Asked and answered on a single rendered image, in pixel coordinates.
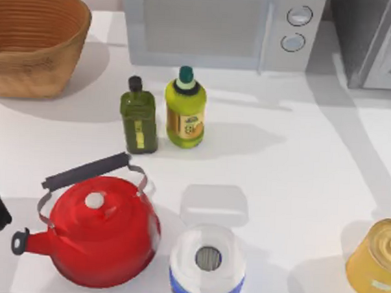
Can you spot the white paper towel roll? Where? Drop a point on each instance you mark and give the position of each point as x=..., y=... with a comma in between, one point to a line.
x=206, y=267

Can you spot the yellow-green bottle with green cap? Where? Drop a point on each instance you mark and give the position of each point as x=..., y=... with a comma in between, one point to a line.
x=185, y=113

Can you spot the dark green square bottle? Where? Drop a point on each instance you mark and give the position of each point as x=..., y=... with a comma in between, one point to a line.
x=139, y=124

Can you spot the brown woven basket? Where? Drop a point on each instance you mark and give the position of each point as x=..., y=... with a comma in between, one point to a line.
x=30, y=58

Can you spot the yellow can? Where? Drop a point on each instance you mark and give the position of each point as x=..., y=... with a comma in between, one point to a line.
x=377, y=264

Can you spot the microwave knob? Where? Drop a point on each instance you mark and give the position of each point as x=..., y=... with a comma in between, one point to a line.
x=293, y=42
x=299, y=15

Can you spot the pale microwave oven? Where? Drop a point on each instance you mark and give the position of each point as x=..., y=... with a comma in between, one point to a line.
x=200, y=26

